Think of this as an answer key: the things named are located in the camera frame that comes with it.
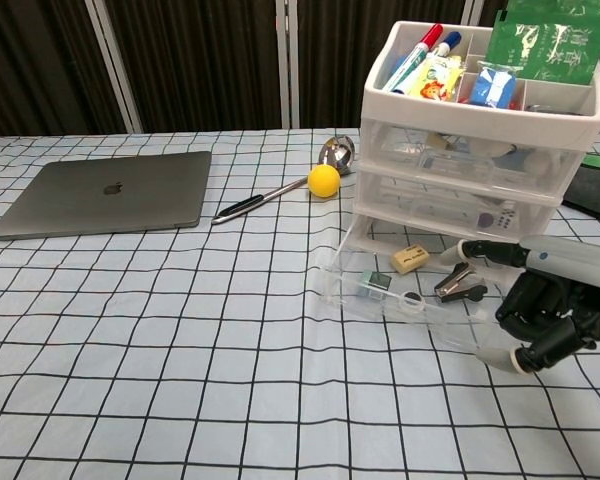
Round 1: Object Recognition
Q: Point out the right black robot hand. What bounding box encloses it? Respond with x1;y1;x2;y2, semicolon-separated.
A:
439;234;600;374

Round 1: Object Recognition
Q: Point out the checkered light blue tablecloth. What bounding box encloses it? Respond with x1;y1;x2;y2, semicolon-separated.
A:
0;127;600;480

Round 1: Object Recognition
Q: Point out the black folding screen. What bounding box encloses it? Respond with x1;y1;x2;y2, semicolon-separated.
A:
0;0;600;141

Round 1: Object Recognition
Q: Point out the red cap marker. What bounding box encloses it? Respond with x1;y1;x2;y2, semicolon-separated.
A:
382;23;445;94

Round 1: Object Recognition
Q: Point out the small green cube box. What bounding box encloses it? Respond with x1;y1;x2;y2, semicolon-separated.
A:
357;269;394;300

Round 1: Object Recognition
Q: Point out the small clear tape roll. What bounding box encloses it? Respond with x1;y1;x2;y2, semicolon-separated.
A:
401;291;428;314

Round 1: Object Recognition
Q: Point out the yellow ball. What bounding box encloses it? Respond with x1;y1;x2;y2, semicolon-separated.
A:
307;163;342;199

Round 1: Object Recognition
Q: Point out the steel ladle black handle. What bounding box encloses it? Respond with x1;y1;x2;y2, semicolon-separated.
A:
210;134;357;226

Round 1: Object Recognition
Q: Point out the clear top drawer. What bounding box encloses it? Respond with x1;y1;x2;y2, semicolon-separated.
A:
362;119;589;201

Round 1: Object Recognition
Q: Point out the beige eraser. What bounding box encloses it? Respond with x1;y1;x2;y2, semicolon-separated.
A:
390;244;428;275

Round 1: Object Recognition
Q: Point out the green tea packet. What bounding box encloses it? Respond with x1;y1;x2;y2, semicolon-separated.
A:
507;0;600;19
484;8;600;87

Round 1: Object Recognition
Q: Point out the clear middle drawer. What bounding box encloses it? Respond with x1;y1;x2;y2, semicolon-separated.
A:
354;162;561;236

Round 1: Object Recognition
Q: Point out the black staple remover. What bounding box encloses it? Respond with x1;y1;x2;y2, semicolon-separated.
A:
433;263;489;305

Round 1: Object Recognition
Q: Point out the white plastic drawer organizer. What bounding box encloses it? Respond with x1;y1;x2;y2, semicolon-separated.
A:
350;19;600;251

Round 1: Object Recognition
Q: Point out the clear drawer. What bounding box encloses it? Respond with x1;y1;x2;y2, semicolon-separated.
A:
304;214;531;361
362;119;589;201
354;162;561;236

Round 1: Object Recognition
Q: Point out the clear bottom drawer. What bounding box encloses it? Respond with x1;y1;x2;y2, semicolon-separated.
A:
304;214;531;361

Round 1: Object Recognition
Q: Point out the blue cap marker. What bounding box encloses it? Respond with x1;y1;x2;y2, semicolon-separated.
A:
404;31;462;96

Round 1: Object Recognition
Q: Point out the blue white packet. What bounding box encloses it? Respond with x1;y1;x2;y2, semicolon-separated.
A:
468;60;520;109

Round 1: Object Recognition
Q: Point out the yellow sunflower snack packet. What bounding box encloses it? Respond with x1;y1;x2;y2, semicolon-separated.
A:
407;53;464;103

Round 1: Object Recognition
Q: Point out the grey laptop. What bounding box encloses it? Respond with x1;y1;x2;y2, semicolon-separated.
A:
0;150;213;242

